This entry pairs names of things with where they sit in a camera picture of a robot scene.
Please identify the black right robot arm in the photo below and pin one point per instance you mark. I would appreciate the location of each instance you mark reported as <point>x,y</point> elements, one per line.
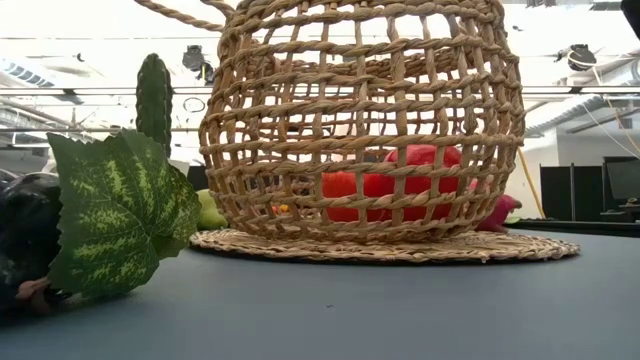
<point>632,15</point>

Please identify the red round fruit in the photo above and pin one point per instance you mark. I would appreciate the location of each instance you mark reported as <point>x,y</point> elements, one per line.
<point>420,185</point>

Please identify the pink dragon fruit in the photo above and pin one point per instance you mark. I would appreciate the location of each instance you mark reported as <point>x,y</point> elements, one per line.
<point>500,215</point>

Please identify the yellow-green pear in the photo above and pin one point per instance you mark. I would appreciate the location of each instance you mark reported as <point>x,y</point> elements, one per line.
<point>210,212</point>

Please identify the black grapes with leaf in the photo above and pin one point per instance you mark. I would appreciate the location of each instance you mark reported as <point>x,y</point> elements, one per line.
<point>115,210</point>

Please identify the orange-red round fruit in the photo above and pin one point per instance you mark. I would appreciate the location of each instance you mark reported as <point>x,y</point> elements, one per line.
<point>345,186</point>

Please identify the green cactus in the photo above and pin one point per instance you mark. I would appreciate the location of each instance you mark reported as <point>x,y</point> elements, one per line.
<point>154,100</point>

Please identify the black room divider panel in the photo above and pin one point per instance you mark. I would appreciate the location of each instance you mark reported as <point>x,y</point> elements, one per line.
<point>570,192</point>

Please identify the dark computer monitor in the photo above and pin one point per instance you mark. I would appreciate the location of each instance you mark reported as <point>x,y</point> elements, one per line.
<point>622,185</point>

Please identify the white hexagonal plant pot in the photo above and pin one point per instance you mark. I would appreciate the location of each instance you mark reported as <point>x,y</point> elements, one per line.
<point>181,167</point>

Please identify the black ceiling-hung fixture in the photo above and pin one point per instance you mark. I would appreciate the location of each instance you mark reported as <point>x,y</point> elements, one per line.
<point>581,57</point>
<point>193,57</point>

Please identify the woven wicker basket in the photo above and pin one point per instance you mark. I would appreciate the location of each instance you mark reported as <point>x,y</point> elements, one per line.
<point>350,250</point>

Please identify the black table frame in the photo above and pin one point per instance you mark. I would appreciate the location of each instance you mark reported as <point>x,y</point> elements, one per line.
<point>575,227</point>

